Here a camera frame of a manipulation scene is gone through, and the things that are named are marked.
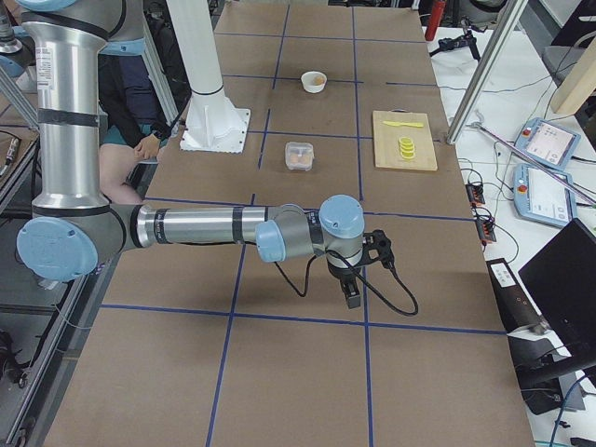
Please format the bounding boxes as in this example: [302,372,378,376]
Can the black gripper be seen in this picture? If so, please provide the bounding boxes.
[327,262,361,308]

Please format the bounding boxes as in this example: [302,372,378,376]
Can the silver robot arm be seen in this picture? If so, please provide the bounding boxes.
[17,1,365,308]

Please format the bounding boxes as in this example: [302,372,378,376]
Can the clear plastic egg box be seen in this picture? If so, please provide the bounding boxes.
[285,142,314,171]

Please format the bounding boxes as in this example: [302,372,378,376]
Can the black box with label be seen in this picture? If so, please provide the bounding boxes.
[486,258,548,335]

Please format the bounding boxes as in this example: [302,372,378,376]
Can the orange relay module lower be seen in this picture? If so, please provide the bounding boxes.
[475,215,496,245]

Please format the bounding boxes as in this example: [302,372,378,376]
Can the orange relay module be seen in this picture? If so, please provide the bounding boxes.
[475,215,496,245]
[466,183,485,208]

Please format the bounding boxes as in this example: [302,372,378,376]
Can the orange relay module upper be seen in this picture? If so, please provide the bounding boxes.
[466,183,485,208]

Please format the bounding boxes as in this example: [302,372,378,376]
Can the bamboo cutting board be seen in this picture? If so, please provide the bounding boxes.
[372,111,438,171]

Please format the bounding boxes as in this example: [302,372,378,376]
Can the yellow plastic knife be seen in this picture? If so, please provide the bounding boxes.
[382,120,424,129]

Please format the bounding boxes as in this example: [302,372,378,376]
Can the long metal grabber rod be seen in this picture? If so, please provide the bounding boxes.
[466,121,595,209]

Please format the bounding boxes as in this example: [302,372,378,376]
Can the lower teach pendant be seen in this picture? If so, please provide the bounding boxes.
[513,164,577,227]

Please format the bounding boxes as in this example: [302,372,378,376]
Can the teach pendant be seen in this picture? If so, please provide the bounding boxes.
[514,117,581,171]
[513,164,577,227]

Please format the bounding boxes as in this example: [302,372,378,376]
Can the white ceramic bowl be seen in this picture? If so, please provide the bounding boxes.
[301,71,327,94]

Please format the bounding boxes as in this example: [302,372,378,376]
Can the black laptop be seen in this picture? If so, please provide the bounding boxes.
[519,218,595,348]

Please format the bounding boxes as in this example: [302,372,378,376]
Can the upper teach pendant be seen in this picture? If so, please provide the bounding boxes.
[514,117,581,171]

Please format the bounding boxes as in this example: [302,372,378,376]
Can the seated person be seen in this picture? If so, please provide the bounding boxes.
[99,55,171,205]

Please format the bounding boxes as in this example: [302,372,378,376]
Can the red fire extinguisher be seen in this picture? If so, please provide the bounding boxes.
[425,0,446,42]

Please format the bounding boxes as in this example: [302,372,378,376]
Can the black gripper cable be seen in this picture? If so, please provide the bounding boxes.
[272,250,419,317]

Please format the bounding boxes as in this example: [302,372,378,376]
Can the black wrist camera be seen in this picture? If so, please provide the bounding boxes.
[359,229,395,270]

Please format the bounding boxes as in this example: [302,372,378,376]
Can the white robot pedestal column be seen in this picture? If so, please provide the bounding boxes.
[167,0,251,154]

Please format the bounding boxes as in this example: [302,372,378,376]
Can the aluminium frame post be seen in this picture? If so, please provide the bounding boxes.
[446,0,528,144]

